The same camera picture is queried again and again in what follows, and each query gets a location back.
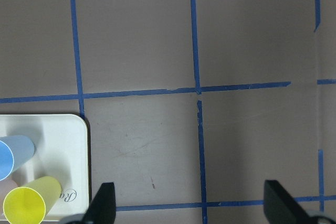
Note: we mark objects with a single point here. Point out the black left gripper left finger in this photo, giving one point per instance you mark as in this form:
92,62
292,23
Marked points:
103,207

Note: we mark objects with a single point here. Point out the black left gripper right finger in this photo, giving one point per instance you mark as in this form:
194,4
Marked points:
280,206

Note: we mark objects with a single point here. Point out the yellow plastic cup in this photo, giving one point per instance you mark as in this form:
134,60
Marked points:
30,202

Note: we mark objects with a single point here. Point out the pink plastic cup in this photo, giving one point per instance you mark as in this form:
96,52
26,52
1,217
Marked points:
5,187

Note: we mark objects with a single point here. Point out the blue plastic cup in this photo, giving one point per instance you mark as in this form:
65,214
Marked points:
16,150

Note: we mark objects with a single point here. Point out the cream plastic tray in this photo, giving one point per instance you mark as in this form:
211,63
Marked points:
61,151

